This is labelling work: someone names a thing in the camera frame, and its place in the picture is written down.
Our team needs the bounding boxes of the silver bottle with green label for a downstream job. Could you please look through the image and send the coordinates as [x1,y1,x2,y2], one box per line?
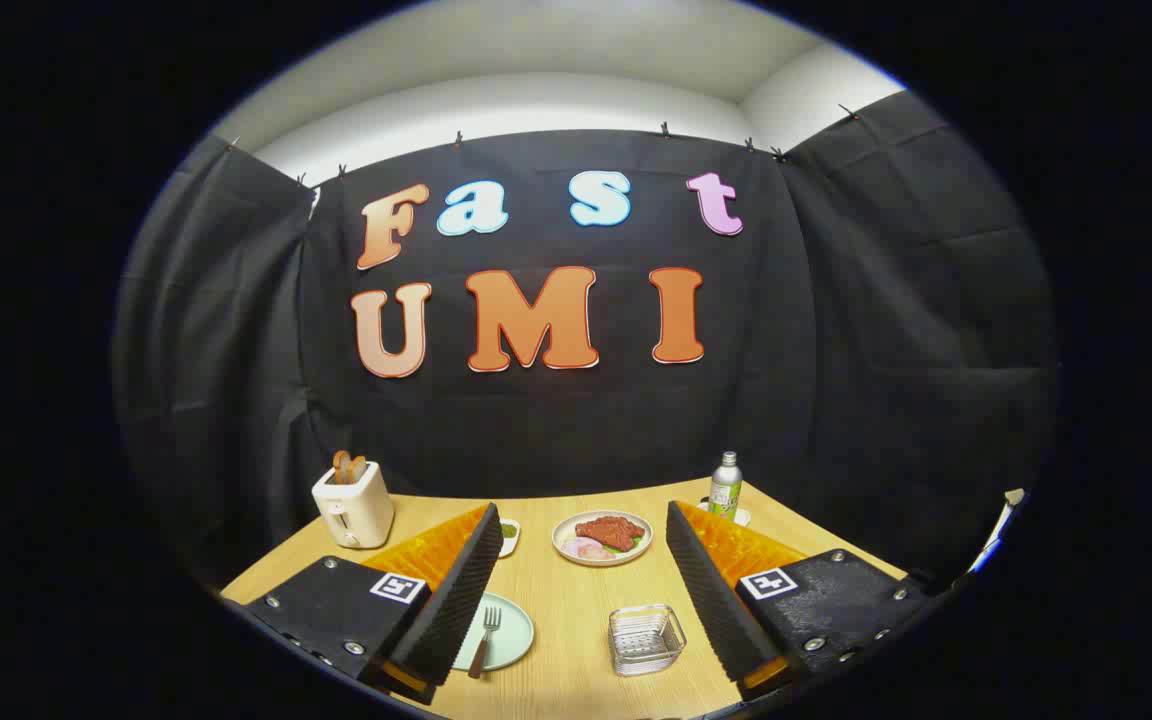
[708,451,743,519]

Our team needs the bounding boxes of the white round plate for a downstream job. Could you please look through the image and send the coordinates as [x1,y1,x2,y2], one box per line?
[552,510,654,568]

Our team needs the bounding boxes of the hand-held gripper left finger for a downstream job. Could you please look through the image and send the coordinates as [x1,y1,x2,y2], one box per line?
[242,503,504,706]

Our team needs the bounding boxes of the light blue plate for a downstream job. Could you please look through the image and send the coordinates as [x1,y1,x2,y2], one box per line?
[451,592,535,672]

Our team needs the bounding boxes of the silver fork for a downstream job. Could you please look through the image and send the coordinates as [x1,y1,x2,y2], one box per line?
[467,606,502,680]

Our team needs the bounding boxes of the black backdrop cloth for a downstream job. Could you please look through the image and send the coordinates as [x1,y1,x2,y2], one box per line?
[111,90,1057,591]

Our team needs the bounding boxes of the cream white toaster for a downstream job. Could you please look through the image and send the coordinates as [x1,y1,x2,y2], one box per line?
[312,460,395,549]

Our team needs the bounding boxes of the brown steak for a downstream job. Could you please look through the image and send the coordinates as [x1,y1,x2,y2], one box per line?
[576,515,645,551]

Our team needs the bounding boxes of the clear perforated tray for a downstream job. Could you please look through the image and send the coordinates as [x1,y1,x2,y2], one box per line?
[608,604,687,677]

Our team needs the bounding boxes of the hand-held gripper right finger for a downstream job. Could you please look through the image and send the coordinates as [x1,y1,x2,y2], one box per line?
[665,501,932,701]

